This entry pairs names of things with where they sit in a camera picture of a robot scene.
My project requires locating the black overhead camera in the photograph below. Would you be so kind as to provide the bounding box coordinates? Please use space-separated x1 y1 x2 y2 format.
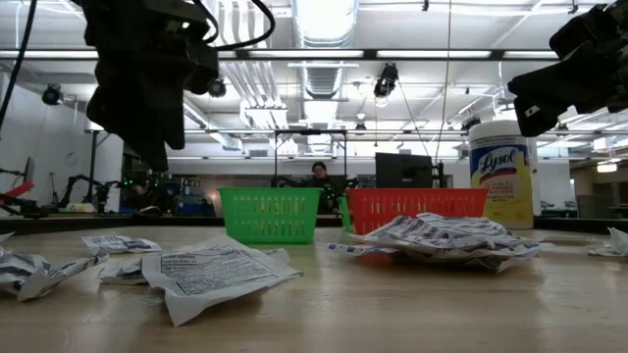
372 62 399 99

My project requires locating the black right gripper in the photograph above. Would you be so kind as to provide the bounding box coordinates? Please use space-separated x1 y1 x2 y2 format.
507 0 628 137

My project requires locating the white LED light bar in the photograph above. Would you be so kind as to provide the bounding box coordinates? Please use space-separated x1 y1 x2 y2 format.
376 49 493 60
0 50 99 60
502 49 560 60
247 49 365 60

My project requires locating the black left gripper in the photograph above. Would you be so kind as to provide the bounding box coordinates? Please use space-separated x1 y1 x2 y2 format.
86 46 220 172

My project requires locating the red plastic basket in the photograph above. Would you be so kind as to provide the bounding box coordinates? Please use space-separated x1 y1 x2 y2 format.
345 187 490 235

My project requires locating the small pale sachet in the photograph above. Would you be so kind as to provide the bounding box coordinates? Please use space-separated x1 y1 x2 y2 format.
587 226 628 258

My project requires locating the green plastic basket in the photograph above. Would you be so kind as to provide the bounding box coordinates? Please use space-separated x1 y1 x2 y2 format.
337 195 352 232
219 186 324 245

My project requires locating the white blue-striped bandage wrapper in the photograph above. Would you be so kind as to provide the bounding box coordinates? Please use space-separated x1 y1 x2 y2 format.
401 242 555 274
348 213 497 251
416 211 529 249
327 242 401 257

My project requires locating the silver ceiling air duct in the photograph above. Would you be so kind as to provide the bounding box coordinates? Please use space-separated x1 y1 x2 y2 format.
289 0 362 154

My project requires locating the white blue alcohol wipe packet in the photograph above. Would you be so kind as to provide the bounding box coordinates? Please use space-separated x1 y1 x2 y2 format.
0 244 50 295
14 249 110 303
264 247 292 265
80 234 164 256
140 234 304 328
97 258 148 287

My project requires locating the black computer monitor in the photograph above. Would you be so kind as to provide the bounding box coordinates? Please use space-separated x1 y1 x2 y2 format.
375 152 436 189

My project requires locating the blue box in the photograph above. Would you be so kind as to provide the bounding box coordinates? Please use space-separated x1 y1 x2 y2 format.
177 195 217 217

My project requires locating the thin hanging cable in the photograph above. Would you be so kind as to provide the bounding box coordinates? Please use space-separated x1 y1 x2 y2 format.
395 77 432 159
434 0 453 166

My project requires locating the person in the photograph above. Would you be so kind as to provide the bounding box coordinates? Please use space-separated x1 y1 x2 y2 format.
301 161 352 216

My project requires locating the Lysol wipes canister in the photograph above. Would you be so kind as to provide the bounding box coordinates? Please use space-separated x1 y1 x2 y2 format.
468 120 535 230

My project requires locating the dark equipment rack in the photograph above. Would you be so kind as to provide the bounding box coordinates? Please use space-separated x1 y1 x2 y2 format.
122 146 166 217

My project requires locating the black background rig frame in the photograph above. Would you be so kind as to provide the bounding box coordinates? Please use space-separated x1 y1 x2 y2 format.
273 128 348 190

